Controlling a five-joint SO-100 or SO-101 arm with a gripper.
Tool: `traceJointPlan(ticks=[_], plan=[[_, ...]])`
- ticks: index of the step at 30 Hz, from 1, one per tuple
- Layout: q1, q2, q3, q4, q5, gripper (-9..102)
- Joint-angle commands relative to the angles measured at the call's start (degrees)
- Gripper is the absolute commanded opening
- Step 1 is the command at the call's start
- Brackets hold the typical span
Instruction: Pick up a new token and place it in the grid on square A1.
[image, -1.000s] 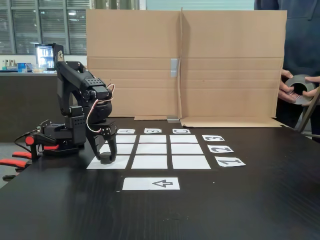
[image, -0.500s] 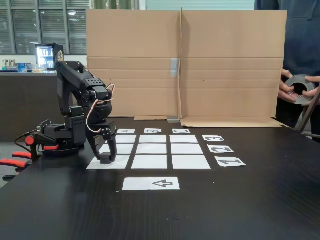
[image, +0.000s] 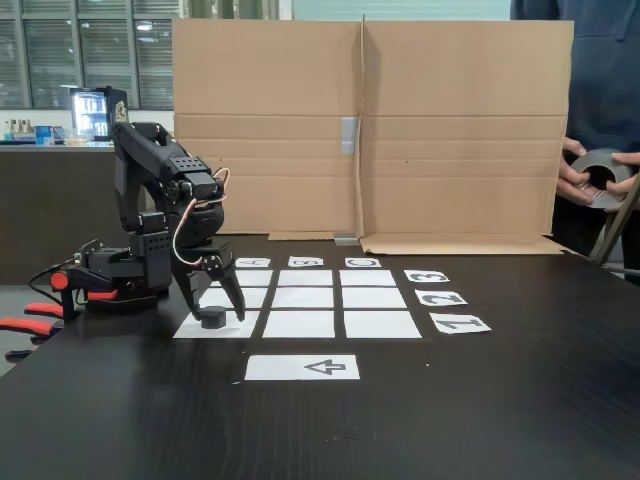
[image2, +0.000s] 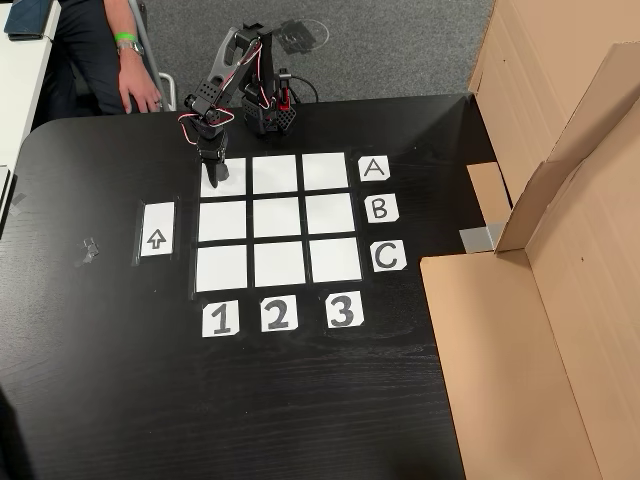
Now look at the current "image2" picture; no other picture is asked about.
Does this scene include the paper label letter B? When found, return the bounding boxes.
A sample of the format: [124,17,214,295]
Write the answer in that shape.
[365,194,400,224]

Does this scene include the person's left hand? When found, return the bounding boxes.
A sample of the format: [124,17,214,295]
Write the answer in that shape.
[118,54,164,114]

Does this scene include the paper label number 3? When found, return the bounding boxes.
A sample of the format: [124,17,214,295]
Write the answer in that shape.
[325,291,365,329]

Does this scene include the paper label number 1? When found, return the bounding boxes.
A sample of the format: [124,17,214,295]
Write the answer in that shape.
[201,301,240,339]

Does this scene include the white paper grid square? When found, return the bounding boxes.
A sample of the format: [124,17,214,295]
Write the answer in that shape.
[200,158,247,198]
[309,237,363,283]
[195,245,249,293]
[254,241,307,288]
[302,152,349,191]
[198,200,248,242]
[252,155,299,195]
[305,193,356,235]
[253,197,302,239]

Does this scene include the grey tape strip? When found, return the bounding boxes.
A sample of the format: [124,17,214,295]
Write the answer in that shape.
[459,223,505,254]

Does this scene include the paper label letter A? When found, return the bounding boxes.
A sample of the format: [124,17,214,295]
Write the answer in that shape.
[358,155,391,183]

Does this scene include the brown cardboard screen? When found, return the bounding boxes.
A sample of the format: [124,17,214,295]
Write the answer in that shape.
[418,0,640,480]

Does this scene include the person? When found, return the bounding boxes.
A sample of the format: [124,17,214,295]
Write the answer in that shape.
[32,0,132,117]

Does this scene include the dark tablet case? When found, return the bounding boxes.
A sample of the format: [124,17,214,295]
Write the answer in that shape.
[4,0,58,42]

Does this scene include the paper label letter C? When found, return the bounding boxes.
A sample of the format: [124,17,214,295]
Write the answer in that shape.
[371,240,407,273]

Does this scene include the paper label number 2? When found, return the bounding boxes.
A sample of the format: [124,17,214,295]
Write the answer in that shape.
[260,297,300,333]

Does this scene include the white arrow paper sheet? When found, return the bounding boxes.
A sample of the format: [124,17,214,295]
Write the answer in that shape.
[140,201,176,258]

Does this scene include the grey metal chair frame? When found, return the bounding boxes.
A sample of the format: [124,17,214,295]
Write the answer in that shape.
[128,0,178,112]

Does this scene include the black orange bar clamp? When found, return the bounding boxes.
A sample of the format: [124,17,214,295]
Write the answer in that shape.
[273,67,296,110]

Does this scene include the white side table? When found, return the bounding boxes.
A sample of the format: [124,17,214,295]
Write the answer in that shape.
[0,0,62,169]

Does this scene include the crumpled grey tape scrap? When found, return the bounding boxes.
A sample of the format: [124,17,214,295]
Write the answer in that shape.
[74,236,102,268]

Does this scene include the black cable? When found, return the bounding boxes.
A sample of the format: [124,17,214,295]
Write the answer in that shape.
[289,74,322,105]

